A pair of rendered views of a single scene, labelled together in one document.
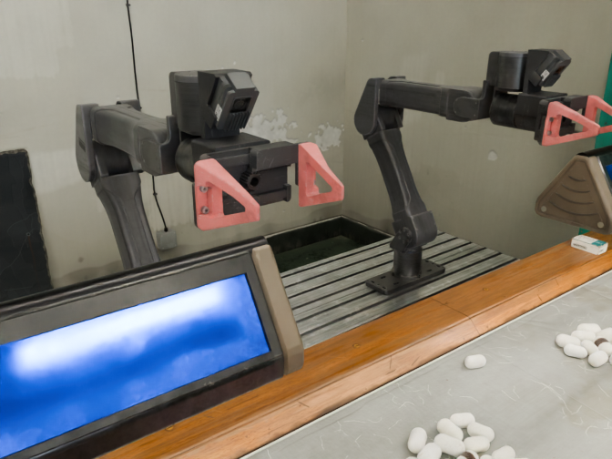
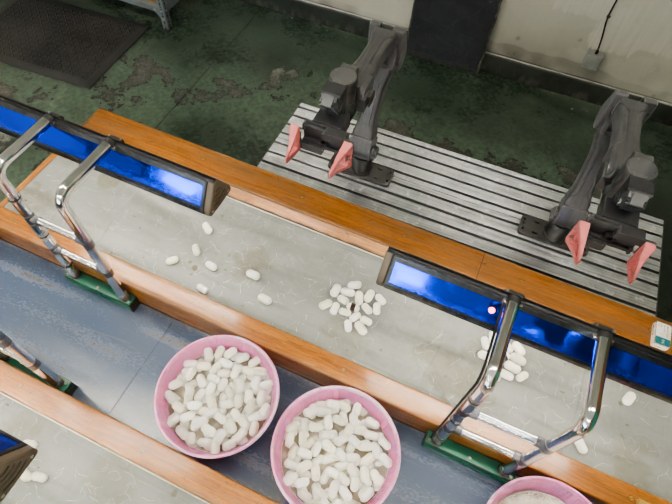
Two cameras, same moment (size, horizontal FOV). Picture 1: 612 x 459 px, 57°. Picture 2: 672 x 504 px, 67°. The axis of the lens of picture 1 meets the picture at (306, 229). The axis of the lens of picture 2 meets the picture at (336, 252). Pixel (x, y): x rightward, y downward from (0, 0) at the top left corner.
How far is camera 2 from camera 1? 90 cm
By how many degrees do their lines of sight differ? 55
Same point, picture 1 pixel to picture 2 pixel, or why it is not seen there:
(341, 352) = (394, 232)
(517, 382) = (434, 319)
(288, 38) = not seen: outside the picture
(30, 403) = (150, 178)
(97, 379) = (163, 183)
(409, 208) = (569, 198)
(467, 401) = (401, 299)
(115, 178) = not seen: hidden behind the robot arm
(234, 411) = (324, 212)
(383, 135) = (599, 137)
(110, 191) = not seen: hidden behind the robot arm
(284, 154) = (336, 140)
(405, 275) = (546, 234)
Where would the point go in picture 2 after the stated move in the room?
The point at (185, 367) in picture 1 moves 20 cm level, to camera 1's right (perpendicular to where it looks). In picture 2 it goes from (180, 194) to (219, 272)
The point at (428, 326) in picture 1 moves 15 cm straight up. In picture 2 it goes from (449, 262) to (463, 228)
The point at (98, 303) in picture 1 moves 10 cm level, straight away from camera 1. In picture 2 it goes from (168, 169) to (206, 140)
